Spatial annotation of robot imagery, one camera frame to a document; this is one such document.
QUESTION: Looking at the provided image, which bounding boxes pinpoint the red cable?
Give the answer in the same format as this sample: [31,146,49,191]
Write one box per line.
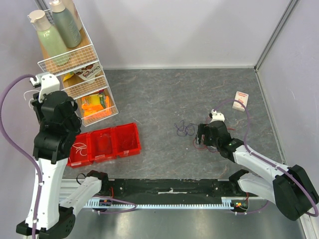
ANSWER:
[192,126,237,153]

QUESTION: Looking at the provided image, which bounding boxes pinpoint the white cable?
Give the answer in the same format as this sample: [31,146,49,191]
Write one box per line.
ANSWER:
[23,90,88,157]

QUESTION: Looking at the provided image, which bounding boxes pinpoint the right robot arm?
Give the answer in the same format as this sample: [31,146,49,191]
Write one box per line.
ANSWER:
[196,120,319,221]

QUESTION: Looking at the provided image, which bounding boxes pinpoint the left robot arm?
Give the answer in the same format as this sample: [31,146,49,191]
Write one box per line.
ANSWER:
[16,91,110,239]

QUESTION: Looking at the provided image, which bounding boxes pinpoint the small white card box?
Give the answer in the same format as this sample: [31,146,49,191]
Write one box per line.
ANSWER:
[232,91,249,112]

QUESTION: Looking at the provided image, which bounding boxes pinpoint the red bin right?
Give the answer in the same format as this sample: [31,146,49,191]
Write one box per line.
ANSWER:
[114,123,141,158]

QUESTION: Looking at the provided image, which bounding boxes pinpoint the red bin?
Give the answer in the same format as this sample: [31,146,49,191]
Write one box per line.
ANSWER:
[90,128,117,163]
[114,123,141,158]

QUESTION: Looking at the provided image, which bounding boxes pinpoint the red bin middle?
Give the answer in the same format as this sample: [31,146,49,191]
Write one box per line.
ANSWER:
[90,128,117,163]

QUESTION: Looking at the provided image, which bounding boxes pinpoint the orange snack packs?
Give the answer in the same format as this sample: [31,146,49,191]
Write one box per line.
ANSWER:
[81,93,112,117]

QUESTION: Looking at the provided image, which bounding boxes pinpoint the chocolate cookie box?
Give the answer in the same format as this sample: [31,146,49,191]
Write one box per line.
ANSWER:
[73,62,102,81]

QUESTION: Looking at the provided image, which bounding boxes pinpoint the light green bottle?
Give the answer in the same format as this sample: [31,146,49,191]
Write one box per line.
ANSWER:
[29,10,69,66]

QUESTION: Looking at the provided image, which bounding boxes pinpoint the dark green bottle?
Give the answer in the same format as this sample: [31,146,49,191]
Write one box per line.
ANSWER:
[49,0,82,48]

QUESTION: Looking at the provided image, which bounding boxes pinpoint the beige bottle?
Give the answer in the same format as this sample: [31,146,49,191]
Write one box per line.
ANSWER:
[62,0,82,30]

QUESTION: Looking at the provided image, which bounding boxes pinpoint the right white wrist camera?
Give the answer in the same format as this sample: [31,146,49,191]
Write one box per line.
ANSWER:
[209,109,225,123]

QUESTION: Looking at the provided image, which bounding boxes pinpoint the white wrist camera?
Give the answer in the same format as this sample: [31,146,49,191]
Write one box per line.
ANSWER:
[29,72,60,103]
[209,109,225,123]

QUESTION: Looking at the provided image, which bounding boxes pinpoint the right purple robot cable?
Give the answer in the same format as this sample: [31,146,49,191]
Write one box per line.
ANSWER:
[214,99,319,217]

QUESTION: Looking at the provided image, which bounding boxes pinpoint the slotted cable duct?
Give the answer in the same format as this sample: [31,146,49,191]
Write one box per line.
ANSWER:
[83,197,234,210]

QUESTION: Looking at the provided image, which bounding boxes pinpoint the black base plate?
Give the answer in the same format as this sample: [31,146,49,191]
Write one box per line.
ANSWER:
[99,179,246,203]

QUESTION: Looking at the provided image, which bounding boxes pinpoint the aluminium frame rail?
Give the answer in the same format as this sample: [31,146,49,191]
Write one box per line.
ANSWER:
[59,178,84,200]

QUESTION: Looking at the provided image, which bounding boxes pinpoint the white wire shelf rack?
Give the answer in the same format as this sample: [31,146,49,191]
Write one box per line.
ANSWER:
[38,7,118,126]

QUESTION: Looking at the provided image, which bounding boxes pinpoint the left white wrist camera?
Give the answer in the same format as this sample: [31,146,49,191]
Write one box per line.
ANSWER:
[29,72,60,103]

